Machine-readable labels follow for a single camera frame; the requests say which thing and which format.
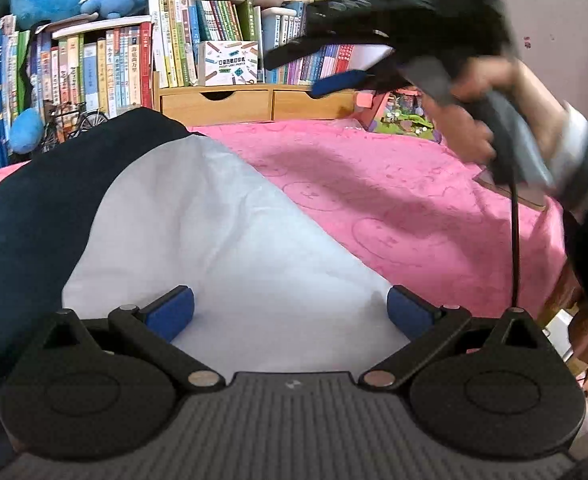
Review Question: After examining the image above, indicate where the person's right forearm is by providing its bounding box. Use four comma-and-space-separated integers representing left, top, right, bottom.
539, 102, 588, 211

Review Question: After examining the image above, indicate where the black cable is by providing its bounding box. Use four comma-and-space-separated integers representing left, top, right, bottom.
508, 160, 523, 311

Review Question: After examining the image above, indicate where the colourful toy house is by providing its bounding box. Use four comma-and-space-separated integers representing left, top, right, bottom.
369, 87, 441, 143

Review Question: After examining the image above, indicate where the pink blanket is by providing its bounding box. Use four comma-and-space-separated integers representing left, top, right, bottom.
0, 120, 567, 321

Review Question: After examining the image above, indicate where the wooden drawer organizer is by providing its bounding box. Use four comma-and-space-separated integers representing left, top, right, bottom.
154, 72, 359, 126

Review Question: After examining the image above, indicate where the round blue plush ball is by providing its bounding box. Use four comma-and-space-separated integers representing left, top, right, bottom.
10, 107, 44, 155

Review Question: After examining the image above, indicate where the row of upright storybooks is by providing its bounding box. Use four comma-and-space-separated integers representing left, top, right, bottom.
149, 0, 389, 88

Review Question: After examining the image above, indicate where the colourful printed box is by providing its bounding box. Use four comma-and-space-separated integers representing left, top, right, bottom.
198, 40, 259, 87

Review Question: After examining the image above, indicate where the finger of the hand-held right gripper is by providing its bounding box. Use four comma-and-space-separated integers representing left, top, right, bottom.
311, 67, 409, 99
264, 30, 392, 72

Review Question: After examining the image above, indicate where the row of colourful paperback books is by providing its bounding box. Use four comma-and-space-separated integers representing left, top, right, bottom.
28, 22, 153, 121

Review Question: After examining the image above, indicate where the navy and white jacket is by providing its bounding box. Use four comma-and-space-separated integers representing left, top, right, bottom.
0, 107, 415, 461

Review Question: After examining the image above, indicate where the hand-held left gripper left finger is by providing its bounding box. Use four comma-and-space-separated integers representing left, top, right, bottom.
20, 285, 227, 393

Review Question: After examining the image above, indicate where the person's right hand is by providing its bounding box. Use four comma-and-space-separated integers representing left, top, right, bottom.
449, 55, 571, 165

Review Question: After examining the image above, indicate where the black model bicycle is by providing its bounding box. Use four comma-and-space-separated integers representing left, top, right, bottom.
41, 101, 109, 153

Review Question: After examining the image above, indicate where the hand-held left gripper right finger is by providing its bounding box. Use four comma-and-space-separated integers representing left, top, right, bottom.
359, 284, 555, 392

